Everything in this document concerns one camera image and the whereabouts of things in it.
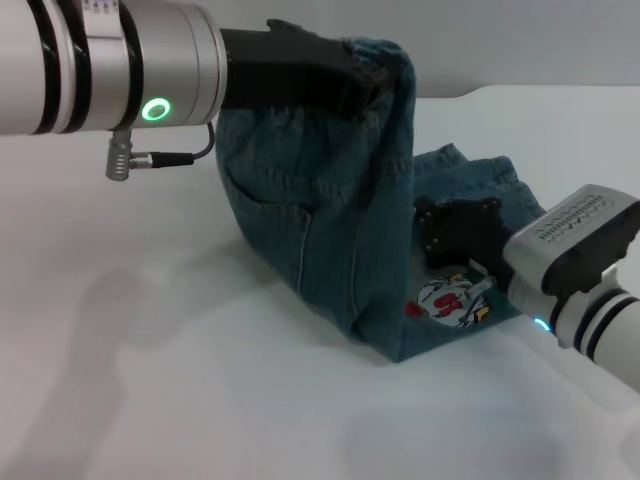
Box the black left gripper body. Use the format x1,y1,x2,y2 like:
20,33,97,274
220,18,354,114

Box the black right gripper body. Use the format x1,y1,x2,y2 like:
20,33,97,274
439,197,516,279

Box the blue denim shorts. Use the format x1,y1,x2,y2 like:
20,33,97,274
213,34,549,364

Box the silver plug with black cable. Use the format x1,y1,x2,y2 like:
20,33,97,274
104,122,216,181

